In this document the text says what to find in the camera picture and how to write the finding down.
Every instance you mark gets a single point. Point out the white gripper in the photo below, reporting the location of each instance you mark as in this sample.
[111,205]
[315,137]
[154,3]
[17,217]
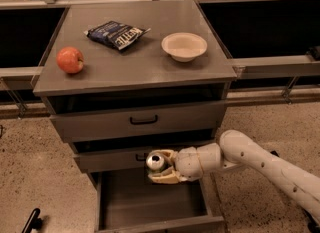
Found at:
[187,164]

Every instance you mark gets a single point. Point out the green soda can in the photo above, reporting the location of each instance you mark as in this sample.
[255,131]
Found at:
[156,162]

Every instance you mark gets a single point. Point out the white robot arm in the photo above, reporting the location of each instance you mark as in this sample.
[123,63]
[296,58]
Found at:
[233,150]

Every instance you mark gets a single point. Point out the grey top drawer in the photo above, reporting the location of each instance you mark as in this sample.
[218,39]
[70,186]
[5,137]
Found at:
[139,121]

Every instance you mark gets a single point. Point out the grey open bottom drawer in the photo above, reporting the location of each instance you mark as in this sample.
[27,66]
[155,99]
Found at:
[128,202]

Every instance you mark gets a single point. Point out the grey middle drawer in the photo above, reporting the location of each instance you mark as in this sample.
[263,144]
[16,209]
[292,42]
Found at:
[127,158]

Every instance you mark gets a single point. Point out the grey metal drawer cabinet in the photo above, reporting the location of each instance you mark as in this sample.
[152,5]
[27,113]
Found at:
[142,75]

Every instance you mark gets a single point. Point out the white paper bowl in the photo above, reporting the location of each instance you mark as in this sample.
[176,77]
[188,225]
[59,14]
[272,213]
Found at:
[184,47]

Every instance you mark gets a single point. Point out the blue chip bag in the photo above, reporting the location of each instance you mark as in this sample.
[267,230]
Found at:
[115,34]

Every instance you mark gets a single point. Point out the red apple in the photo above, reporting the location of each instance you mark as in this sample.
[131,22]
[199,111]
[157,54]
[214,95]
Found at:
[70,60]

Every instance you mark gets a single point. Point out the black base leg left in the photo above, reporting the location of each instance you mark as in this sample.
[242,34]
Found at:
[34,221]

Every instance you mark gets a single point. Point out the grey metal railing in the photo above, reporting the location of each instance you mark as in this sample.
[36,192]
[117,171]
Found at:
[273,67]

